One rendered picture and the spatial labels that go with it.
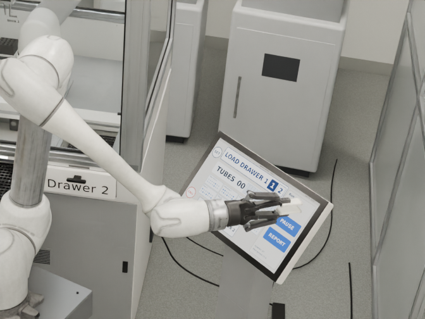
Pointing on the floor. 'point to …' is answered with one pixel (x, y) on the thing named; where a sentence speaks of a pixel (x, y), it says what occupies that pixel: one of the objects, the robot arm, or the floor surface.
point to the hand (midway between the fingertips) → (289, 206)
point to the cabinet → (103, 243)
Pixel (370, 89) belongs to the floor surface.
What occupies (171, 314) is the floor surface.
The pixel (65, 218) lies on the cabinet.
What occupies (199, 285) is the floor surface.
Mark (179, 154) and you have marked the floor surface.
